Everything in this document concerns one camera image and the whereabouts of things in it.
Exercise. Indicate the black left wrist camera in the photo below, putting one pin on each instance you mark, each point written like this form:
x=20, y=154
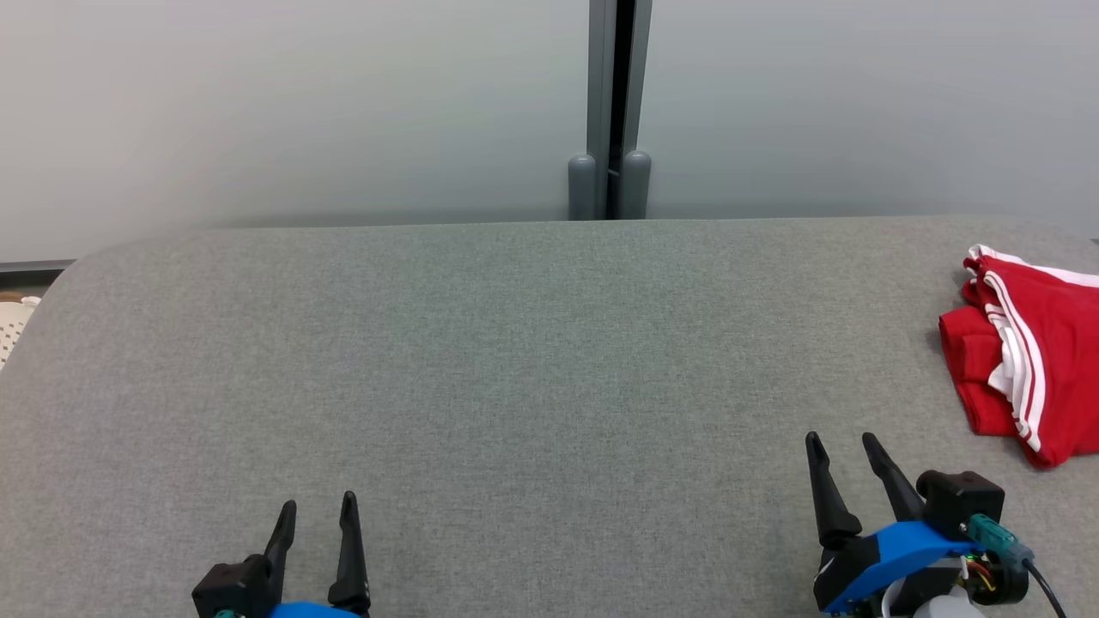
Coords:
x=232, y=588

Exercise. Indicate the red shorts with white trim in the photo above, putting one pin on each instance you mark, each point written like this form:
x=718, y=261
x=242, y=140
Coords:
x=1043, y=283

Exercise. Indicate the white perforated laundry basket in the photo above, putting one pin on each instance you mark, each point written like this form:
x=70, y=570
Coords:
x=13, y=326

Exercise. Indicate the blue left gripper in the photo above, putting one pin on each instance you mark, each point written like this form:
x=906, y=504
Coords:
x=313, y=611

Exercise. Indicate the grey cylinder partition foot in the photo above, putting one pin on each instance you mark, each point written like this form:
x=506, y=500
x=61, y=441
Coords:
x=582, y=189
x=636, y=184

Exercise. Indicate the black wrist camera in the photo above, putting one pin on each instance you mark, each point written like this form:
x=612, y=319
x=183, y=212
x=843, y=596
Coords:
x=232, y=588
x=962, y=502

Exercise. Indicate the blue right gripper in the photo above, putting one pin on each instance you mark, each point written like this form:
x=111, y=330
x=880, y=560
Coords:
x=884, y=558

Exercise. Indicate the dark grey wall baseboard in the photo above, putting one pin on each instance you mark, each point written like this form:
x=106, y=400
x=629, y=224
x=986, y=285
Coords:
x=34, y=266

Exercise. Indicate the red and white basketball jersey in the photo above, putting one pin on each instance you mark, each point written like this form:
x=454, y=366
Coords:
x=1065, y=378

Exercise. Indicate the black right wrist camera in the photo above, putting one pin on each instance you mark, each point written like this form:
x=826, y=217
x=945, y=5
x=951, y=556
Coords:
x=962, y=502

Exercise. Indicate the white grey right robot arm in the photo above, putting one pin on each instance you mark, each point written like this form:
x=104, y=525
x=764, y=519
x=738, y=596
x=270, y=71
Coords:
x=936, y=605

